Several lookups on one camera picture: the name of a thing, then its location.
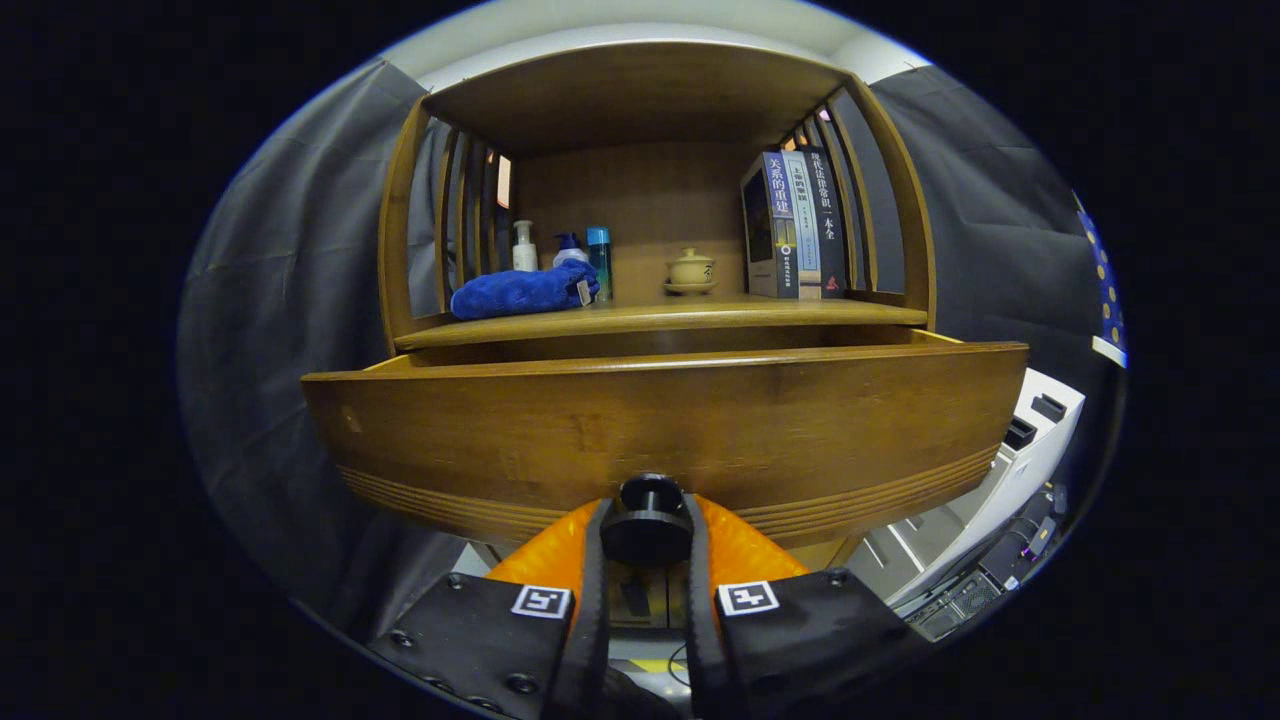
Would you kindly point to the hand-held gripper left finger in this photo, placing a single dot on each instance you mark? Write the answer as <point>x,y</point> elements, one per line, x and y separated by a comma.
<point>592,620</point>

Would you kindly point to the white pump bottle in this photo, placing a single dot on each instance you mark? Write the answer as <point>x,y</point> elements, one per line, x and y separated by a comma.
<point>525,255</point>

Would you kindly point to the blue folded towel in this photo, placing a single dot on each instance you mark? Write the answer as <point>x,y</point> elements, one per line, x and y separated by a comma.
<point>510,292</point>

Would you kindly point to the blue polka dot gift bag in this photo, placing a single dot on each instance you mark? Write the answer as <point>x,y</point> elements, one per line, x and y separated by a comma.
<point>1105,290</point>

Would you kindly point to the black spine book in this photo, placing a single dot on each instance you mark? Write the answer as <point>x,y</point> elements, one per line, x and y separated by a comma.
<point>828,230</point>

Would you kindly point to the wooden cabinet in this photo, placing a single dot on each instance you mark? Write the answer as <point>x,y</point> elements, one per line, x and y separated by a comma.
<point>640,190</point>

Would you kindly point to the white bottle with blue cap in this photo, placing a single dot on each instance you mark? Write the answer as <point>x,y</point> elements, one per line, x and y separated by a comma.
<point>570,255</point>

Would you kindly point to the wooden countertop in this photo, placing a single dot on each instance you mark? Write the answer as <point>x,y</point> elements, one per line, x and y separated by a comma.
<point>700,315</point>

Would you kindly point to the teal spray can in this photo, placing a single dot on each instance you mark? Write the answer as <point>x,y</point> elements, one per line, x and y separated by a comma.
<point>600,265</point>

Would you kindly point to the pale grey spine book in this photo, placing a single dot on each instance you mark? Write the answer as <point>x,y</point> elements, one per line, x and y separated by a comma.
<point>803,230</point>

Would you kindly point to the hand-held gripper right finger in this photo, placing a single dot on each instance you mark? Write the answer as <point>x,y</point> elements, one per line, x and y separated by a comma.
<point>700,640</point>

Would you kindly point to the beige lidded tea cup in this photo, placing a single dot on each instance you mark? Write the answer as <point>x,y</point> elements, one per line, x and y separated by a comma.
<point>691,272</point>

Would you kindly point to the white shelf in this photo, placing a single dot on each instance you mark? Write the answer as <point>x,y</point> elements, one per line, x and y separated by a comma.
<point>1108,351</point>

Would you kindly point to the wooden drawer with black knob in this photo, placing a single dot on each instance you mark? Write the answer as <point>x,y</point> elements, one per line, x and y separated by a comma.
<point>650,420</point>

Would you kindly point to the black electronics box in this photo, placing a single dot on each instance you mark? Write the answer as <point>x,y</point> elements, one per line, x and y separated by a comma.
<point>1010,555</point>

